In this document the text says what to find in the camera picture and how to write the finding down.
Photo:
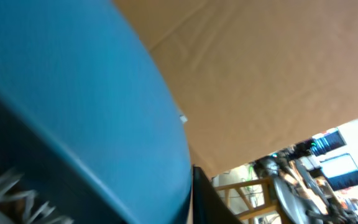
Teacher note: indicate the grey dishwasher rack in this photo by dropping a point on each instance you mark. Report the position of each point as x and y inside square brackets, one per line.
[22, 206]

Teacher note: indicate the dark blue plate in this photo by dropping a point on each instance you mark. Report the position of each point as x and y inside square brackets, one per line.
[86, 117]

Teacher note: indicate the background computer monitor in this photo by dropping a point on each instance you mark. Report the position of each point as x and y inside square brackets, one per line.
[341, 172]

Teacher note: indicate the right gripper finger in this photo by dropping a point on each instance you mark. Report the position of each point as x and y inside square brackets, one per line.
[208, 208]

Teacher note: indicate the wooden chair frame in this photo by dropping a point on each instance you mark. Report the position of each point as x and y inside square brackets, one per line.
[253, 201]

